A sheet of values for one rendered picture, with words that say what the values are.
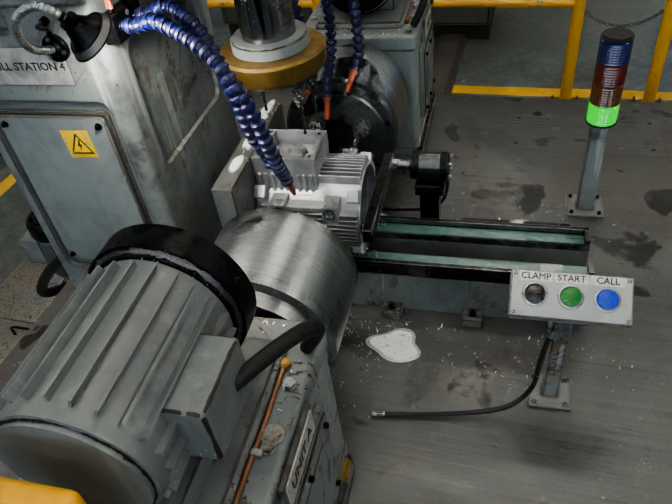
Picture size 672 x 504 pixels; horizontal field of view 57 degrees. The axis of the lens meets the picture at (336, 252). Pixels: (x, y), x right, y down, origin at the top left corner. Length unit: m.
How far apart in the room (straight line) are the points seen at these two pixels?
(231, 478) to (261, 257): 0.34
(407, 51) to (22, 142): 0.84
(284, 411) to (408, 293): 0.59
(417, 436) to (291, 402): 0.42
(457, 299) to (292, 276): 0.46
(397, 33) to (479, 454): 0.93
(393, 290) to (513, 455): 0.39
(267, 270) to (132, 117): 0.34
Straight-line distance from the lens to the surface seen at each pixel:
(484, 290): 1.23
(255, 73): 1.02
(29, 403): 0.58
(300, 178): 1.15
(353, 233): 1.15
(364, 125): 1.34
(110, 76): 1.02
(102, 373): 0.57
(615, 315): 0.98
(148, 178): 1.10
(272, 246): 0.92
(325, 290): 0.92
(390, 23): 1.55
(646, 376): 1.25
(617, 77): 1.37
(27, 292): 2.26
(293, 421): 0.72
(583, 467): 1.12
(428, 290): 1.25
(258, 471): 0.70
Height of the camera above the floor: 1.76
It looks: 42 degrees down
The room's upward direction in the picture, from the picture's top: 8 degrees counter-clockwise
